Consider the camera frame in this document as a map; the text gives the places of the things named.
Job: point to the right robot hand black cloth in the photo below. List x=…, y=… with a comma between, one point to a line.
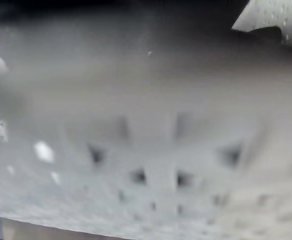
x=90, y=4

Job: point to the grey perforated plastic laundry basket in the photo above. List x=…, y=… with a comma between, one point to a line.
x=145, y=155

